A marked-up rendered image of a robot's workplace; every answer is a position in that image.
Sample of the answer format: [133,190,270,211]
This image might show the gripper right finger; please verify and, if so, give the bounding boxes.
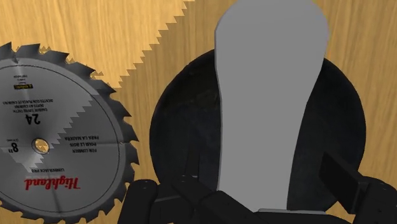
[318,151,397,224]

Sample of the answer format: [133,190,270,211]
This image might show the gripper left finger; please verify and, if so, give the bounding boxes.
[117,148,265,224]

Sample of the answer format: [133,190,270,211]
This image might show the black round plate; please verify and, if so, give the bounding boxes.
[149,49,367,215]

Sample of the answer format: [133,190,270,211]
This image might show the grey flat paddle-shaped object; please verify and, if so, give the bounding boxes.
[214,0,330,214]

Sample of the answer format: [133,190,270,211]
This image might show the grey circular saw blade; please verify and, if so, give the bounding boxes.
[0,41,141,224]

